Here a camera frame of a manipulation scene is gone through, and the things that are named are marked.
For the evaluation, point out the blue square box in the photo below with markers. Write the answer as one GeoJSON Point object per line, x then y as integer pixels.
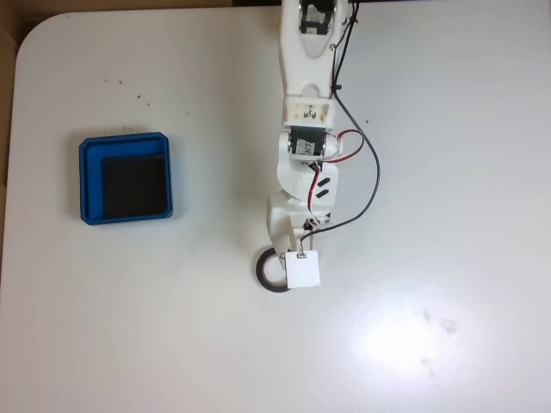
{"type": "Point", "coordinates": [90, 185]}

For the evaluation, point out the white square camera box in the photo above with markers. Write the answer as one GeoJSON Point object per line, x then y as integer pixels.
{"type": "Point", "coordinates": [303, 269]}

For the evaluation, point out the black tape roll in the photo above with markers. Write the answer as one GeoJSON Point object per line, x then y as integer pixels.
{"type": "Point", "coordinates": [260, 271]}

